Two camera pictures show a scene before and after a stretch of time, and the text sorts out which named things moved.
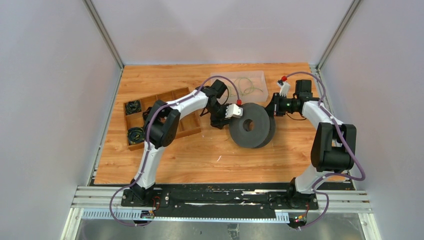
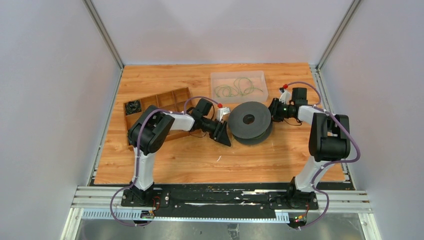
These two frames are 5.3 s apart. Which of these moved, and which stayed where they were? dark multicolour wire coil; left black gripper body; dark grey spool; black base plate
Moved: left black gripper body
Stayed: dark grey spool; dark multicolour wire coil; black base plate
